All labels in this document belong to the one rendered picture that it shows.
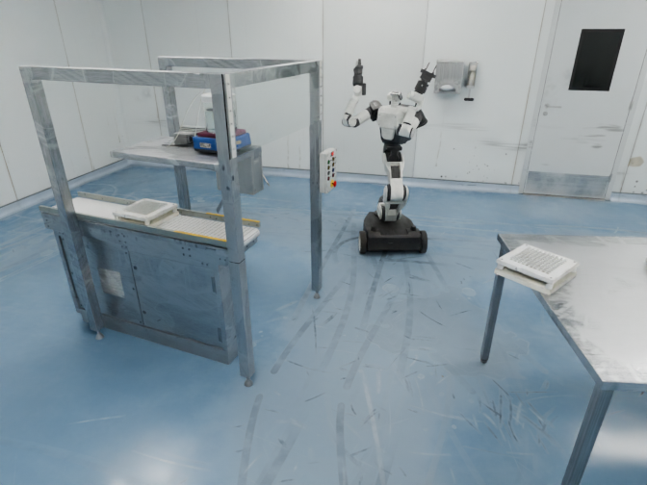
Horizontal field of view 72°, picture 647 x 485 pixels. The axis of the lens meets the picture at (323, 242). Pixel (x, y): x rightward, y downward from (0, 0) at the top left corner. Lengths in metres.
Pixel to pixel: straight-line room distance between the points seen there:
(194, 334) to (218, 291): 0.41
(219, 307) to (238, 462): 0.79
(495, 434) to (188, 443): 1.48
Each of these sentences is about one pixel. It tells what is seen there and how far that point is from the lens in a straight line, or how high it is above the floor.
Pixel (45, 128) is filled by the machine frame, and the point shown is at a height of 1.33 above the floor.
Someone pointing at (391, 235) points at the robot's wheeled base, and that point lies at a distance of 3.88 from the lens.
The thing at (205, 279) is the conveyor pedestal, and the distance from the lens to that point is 2.49.
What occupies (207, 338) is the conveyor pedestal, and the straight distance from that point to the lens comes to 2.73.
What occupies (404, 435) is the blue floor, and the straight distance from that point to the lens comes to 2.39.
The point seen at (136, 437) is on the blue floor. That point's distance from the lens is 2.52.
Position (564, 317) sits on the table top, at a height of 0.82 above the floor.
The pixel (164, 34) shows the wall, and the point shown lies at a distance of 6.60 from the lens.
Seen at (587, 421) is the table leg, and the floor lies 0.61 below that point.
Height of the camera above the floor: 1.78
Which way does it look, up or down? 25 degrees down
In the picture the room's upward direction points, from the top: straight up
